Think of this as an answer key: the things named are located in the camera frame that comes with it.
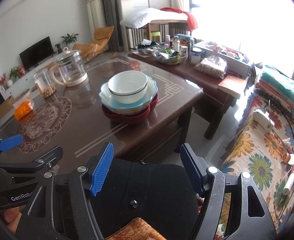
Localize blue white scalloped bowl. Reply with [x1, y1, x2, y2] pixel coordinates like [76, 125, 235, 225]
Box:
[99, 75, 158, 115]

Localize red flower-shaped tray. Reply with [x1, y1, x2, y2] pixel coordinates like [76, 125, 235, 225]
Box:
[101, 100, 158, 125]

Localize white ribbed black-rimmed bowl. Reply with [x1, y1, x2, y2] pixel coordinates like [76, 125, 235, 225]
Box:
[108, 70, 148, 105]

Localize red flower-shaped bowl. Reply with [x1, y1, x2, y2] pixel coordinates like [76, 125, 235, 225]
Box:
[104, 93, 158, 115]

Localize person's left hand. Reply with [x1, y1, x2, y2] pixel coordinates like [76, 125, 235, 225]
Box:
[1, 207, 22, 235]

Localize cardboard box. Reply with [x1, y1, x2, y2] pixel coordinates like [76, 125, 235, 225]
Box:
[0, 96, 14, 119]

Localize orange tissue pack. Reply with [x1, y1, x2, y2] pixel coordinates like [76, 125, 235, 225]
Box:
[12, 96, 35, 120]

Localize red flower vase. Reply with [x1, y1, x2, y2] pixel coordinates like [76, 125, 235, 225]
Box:
[0, 73, 7, 90]

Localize white tv cabinet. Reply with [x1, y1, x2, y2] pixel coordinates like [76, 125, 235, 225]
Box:
[3, 54, 57, 100]

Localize green leafy plant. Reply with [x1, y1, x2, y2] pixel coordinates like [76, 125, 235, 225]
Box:
[9, 66, 20, 81]

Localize floral sofa cover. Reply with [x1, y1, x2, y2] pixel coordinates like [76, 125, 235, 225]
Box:
[220, 94, 294, 232]

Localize clear plastic snack jar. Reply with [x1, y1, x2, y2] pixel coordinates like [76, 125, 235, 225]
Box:
[33, 68, 56, 99]

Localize black flat television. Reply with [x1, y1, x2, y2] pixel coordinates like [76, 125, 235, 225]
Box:
[19, 36, 55, 72]

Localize small potted plant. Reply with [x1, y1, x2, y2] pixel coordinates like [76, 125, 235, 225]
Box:
[55, 43, 62, 54]

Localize orange lounge chair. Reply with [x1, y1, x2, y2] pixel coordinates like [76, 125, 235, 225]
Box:
[72, 26, 114, 61]

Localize dark side table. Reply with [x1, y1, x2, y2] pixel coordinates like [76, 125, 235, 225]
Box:
[128, 52, 236, 140]

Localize potted green plant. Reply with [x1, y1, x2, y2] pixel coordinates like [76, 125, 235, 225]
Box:
[61, 33, 79, 47]

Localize orange book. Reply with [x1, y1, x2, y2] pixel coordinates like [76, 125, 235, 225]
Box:
[218, 75, 247, 99]

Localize folded striped blankets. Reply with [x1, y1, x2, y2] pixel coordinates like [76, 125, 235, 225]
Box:
[255, 65, 294, 111]

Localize basket of dark items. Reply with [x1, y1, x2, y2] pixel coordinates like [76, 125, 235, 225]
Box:
[135, 39, 164, 56]

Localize bag of peanuts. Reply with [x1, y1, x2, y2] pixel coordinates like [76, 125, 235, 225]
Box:
[194, 55, 228, 79]

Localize glass bowl with packets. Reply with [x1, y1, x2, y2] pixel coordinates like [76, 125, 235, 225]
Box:
[152, 48, 187, 66]

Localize white pillow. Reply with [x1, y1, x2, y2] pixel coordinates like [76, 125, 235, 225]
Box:
[120, 8, 187, 29]

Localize white standing air conditioner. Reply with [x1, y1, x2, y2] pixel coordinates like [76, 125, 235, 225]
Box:
[86, 0, 106, 38]

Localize wooden crib bed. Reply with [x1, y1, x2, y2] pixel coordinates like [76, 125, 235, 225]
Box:
[125, 20, 192, 50]

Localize white jar dark lid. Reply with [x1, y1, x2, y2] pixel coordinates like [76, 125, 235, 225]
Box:
[190, 47, 203, 65]

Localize grey curtain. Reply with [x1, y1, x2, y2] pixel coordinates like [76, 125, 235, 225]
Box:
[102, 0, 123, 51]

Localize red cloth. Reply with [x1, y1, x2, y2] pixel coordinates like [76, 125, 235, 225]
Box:
[159, 6, 198, 31]

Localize glass kettle cream handle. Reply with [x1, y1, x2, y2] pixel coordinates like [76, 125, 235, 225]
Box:
[49, 47, 88, 87]

